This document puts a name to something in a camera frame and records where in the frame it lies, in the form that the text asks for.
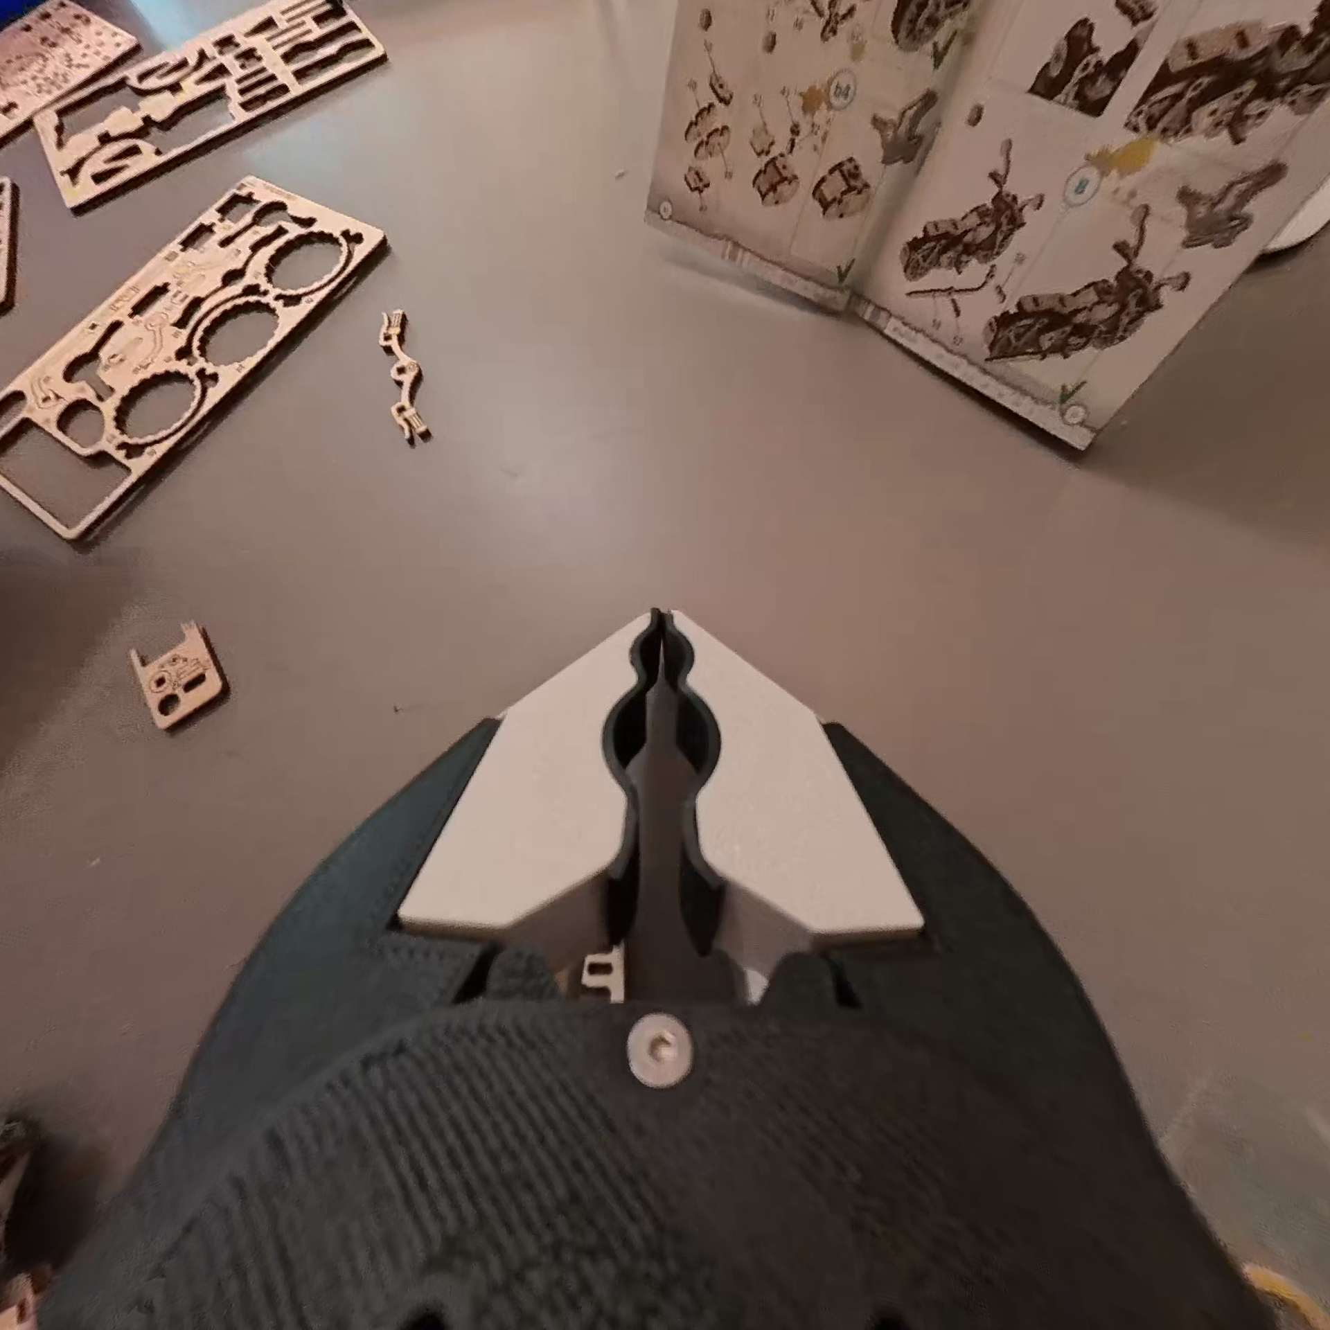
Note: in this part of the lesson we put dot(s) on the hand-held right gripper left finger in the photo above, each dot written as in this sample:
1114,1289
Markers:
519,831

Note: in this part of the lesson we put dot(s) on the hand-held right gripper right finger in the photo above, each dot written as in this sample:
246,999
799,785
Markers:
799,831

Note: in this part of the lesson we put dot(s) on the small square wooden part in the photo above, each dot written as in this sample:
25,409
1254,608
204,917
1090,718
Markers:
178,707

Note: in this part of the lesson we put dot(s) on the long curvy wooden part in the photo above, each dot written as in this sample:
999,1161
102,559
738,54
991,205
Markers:
402,373

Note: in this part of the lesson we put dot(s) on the wooden puzzle sheet gear holes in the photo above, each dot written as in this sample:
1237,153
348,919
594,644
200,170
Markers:
364,245

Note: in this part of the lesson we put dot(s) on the grey desk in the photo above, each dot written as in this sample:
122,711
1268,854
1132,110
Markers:
727,498

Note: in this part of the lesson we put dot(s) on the illustrated instruction booklet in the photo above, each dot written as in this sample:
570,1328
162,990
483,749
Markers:
934,209

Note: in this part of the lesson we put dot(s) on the wooden puzzle sheet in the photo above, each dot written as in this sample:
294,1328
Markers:
56,141
6,245
62,63

